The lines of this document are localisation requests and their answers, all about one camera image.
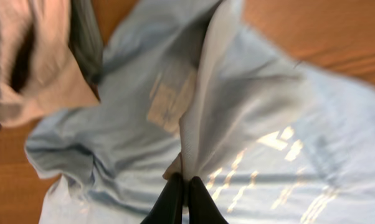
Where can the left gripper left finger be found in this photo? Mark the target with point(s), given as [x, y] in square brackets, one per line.
[169, 205]

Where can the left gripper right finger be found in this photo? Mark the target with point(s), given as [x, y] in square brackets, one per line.
[202, 209]

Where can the light blue printed t-shirt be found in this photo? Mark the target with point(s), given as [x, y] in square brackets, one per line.
[187, 87]

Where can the beige folded garment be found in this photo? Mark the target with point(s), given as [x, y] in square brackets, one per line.
[55, 81]

